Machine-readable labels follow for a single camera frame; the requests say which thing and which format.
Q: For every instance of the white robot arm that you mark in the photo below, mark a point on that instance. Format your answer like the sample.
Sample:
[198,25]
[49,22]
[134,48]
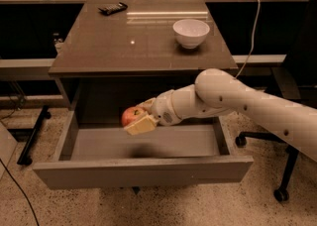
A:
[216,92]

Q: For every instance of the red apple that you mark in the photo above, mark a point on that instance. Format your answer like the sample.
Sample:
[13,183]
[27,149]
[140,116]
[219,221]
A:
[131,114]

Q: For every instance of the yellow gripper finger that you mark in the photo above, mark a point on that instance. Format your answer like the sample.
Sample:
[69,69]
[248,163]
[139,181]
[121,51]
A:
[140,124]
[148,104]

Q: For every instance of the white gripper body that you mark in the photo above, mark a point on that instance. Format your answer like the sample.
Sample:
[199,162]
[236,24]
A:
[162,107]

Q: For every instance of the grey drawer cabinet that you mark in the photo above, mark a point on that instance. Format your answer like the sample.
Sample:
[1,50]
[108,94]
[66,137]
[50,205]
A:
[109,63]

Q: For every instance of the white ceramic bowl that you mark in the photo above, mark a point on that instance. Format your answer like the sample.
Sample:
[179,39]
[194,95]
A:
[190,33]

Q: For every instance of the black calculator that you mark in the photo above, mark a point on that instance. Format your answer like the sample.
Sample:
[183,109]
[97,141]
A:
[113,9]

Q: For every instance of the open grey top drawer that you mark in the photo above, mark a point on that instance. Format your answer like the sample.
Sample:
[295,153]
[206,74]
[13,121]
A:
[94,151]

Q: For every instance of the black office chair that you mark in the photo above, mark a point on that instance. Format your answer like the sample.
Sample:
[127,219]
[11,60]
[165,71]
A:
[278,81]

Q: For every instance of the black table leg foot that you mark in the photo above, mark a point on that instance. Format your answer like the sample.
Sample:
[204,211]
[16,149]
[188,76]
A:
[25,158]

